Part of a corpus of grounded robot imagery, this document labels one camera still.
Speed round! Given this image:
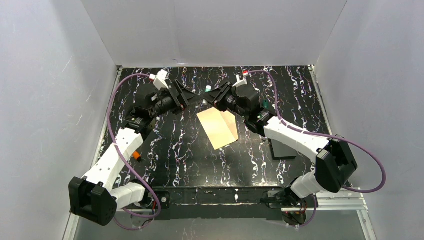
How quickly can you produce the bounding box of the green white glue stick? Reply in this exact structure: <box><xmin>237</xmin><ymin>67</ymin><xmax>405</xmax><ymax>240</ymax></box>
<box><xmin>205</xmin><ymin>85</ymin><xmax>212</xmax><ymax>93</ymax></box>

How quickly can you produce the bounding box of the cream paper envelope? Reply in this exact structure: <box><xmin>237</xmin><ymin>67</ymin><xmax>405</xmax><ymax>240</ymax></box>
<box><xmin>197</xmin><ymin>107</ymin><xmax>239</xmax><ymax>150</ymax></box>

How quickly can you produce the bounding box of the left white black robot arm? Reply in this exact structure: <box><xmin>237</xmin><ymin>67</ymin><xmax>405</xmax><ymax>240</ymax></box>
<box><xmin>68</xmin><ymin>80</ymin><xmax>200</xmax><ymax>226</ymax></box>

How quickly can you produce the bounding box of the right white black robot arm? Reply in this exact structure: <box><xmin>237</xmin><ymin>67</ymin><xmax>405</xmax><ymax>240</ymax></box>
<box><xmin>202</xmin><ymin>82</ymin><xmax>358</xmax><ymax>201</ymax></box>

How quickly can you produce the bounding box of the black rectangular block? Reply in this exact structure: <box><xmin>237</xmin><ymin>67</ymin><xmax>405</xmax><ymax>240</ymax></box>
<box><xmin>268</xmin><ymin>139</ymin><xmax>299</xmax><ymax>161</ymax></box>

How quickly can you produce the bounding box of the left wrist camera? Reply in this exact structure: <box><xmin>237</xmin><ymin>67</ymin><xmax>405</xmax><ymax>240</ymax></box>
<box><xmin>149</xmin><ymin>69</ymin><xmax>169</xmax><ymax>90</ymax></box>

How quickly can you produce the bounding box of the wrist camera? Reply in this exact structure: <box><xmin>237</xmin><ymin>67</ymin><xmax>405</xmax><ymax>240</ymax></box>
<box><xmin>149</xmin><ymin>69</ymin><xmax>169</xmax><ymax>90</ymax></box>
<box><xmin>232</xmin><ymin>70</ymin><xmax>249</xmax><ymax>88</ymax></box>

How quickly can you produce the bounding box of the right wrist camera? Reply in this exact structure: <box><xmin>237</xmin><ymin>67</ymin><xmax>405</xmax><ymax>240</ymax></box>
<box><xmin>232</xmin><ymin>70</ymin><xmax>249</xmax><ymax>88</ymax></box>

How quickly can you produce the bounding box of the green handled screwdriver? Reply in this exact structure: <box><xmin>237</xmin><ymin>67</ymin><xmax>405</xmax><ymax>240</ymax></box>
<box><xmin>261</xmin><ymin>99</ymin><xmax>270</xmax><ymax>110</ymax></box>

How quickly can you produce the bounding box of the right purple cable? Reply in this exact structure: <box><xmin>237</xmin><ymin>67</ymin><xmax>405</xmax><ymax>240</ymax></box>
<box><xmin>246</xmin><ymin>69</ymin><xmax>387</xmax><ymax>229</ymax></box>

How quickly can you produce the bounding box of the purple cable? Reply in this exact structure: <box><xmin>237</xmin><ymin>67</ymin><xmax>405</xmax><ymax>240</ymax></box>
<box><xmin>106</xmin><ymin>73</ymin><xmax>163</xmax><ymax>232</ymax></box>
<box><xmin>246</xmin><ymin>69</ymin><xmax>387</xmax><ymax>229</ymax></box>

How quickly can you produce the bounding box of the orange handled screwdriver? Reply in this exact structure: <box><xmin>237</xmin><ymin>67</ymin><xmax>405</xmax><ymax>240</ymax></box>
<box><xmin>132</xmin><ymin>151</ymin><xmax>143</xmax><ymax>163</ymax></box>

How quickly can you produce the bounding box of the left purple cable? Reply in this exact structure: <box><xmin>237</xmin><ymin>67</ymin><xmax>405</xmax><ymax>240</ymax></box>
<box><xmin>106</xmin><ymin>73</ymin><xmax>163</xmax><ymax>232</ymax></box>

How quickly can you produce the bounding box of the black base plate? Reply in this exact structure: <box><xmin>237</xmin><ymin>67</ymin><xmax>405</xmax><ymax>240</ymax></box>
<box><xmin>120</xmin><ymin>186</ymin><xmax>319</xmax><ymax>222</ymax></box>

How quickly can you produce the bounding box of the aluminium frame rail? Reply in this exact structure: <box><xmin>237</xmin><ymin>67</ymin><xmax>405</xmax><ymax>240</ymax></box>
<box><xmin>68</xmin><ymin>70</ymin><xmax>358</xmax><ymax>226</ymax></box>

